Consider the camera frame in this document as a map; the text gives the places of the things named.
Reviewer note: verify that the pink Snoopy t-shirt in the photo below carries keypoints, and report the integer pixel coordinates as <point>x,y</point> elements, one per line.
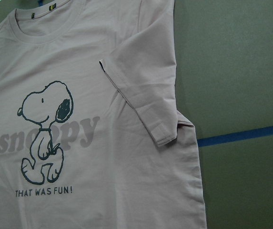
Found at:
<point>90,135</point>

